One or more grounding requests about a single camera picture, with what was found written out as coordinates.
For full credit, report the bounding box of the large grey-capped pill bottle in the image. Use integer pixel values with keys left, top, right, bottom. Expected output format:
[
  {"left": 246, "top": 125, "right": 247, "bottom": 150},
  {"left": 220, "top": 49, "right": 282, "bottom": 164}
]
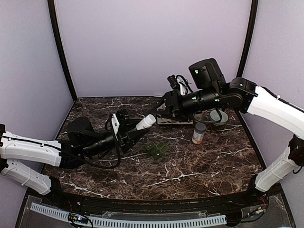
[{"left": 192, "top": 123, "right": 206, "bottom": 145}]

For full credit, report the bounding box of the left black frame post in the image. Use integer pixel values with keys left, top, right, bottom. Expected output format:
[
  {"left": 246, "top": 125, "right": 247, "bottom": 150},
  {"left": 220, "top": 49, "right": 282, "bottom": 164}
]
[{"left": 47, "top": 0, "right": 78, "bottom": 103}]

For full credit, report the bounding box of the small white pill bottle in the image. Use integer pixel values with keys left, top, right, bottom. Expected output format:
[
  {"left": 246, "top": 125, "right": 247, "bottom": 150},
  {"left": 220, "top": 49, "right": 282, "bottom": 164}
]
[{"left": 136, "top": 114, "right": 156, "bottom": 130}]

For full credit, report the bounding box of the black front rail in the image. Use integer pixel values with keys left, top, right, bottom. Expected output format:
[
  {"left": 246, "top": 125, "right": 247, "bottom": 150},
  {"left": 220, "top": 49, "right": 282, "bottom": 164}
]
[{"left": 23, "top": 184, "right": 285, "bottom": 214}]

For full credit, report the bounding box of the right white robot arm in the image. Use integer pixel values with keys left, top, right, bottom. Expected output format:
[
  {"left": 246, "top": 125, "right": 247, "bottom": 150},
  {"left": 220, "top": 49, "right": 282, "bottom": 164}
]
[{"left": 153, "top": 78, "right": 304, "bottom": 206}]

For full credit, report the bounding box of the green weekly pill organizer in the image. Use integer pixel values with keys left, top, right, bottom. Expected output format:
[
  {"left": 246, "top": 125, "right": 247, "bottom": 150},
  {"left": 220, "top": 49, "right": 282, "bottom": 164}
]
[{"left": 144, "top": 142, "right": 169, "bottom": 159}]

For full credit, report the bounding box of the black frame post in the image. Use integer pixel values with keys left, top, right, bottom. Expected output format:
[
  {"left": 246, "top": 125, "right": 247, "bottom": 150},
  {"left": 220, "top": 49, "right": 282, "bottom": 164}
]
[
  {"left": 47, "top": 0, "right": 78, "bottom": 103},
  {"left": 236, "top": 0, "right": 259, "bottom": 77}
]

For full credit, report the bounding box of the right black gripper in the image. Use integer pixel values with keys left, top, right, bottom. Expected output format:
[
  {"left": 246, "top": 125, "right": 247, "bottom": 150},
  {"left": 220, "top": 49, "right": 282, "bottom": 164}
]
[{"left": 152, "top": 85, "right": 221, "bottom": 122}]

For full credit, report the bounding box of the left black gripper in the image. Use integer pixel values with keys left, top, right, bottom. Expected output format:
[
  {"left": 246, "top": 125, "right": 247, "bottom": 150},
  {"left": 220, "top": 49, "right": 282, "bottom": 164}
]
[{"left": 83, "top": 118, "right": 149, "bottom": 158}]

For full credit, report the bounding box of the celadon bowl on table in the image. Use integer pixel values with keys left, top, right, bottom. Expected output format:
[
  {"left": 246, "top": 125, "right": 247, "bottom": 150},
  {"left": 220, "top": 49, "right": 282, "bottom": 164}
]
[{"left": 209, "top": 110, "right": 228, "bottom": 126}]

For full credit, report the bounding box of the floral square ceramic plate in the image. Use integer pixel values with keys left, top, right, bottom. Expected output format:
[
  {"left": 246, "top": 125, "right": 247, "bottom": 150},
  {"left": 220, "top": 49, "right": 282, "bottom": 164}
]
[{"left": 156, "top": 117, "right": 193, "bottom": 125}]

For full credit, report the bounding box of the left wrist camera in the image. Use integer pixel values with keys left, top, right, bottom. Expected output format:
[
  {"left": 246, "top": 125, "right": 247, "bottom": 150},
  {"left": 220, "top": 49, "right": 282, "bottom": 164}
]
[{"left": 110, "top": 109, "right": 130, "bottom": 134}]

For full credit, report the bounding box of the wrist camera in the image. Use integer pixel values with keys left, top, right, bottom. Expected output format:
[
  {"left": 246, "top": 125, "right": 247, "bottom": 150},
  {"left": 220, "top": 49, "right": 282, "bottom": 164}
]
[
  {"left": 110, "top": 109, "right": 130, "bottom": 134},
  {"left": 167, "top": 75, "right": 193, "bottom": 95}
]

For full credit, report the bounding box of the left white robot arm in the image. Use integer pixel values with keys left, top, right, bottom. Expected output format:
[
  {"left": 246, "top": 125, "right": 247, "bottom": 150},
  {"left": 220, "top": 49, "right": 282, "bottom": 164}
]
[{"left": 0, "top": 114, "right": 156, "bottom": 207}]

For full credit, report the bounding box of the right black frame post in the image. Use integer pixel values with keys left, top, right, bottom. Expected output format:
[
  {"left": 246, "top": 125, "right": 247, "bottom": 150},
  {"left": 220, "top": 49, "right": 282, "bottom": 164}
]
[{"left": 236, "top": 0, "right": 259, "bottom": 77}]

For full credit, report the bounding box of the cream ceramic mug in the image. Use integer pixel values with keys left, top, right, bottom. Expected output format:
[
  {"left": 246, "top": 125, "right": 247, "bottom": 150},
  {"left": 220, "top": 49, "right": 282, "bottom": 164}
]
[{"left": 193, "top": 111, "right": 210, "bottom": 123}]

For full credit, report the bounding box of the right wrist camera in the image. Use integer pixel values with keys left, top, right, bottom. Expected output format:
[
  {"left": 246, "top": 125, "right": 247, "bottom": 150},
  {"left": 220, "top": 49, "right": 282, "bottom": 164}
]
[{"left": 167, "top": 75, "right": 193, "bottom": 95}]

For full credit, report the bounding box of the white slotted cable duct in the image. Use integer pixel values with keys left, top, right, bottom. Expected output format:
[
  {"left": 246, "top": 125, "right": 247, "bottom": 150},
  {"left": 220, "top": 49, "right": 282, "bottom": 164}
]
[{"left": 30, "top": 203, "right": 227, "bottom": 228}]

